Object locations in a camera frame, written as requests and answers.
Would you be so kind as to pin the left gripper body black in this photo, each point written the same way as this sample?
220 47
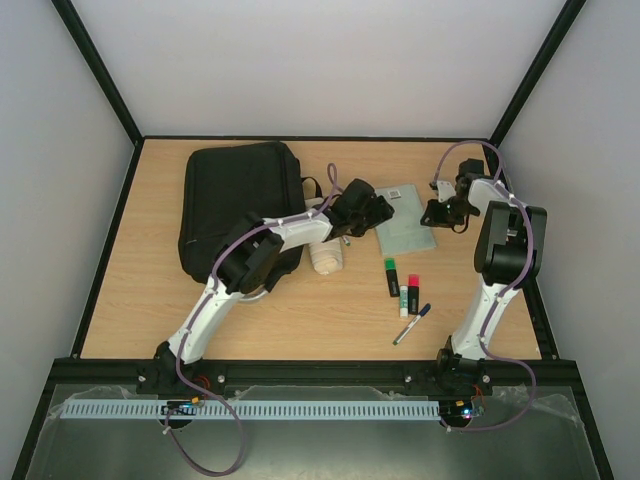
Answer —
366 221

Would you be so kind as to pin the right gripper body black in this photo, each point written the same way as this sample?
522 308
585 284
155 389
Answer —
439 213

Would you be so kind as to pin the grey notebook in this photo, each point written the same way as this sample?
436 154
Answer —
403 233

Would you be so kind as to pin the cream fabric pencil case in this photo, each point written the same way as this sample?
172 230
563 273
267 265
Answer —
326 257

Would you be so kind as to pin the black student backpack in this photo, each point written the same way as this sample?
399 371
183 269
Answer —
222 185

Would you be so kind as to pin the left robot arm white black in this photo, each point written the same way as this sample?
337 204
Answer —
247 256

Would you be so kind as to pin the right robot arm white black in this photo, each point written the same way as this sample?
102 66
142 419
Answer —
508 252

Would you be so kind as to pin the green highlighter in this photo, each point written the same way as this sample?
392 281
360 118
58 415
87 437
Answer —
391 277

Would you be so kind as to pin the pink highlighter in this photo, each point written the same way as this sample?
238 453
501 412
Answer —
413 294

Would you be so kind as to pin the white glue stick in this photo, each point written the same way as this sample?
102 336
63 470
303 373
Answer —
403 301

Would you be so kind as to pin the blue capped marker pen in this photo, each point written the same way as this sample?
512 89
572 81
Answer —
412 323

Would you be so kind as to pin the black frame rail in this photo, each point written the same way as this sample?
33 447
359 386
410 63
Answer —
224 377

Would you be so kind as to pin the light blue cable duct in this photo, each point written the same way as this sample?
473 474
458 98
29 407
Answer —
252 410

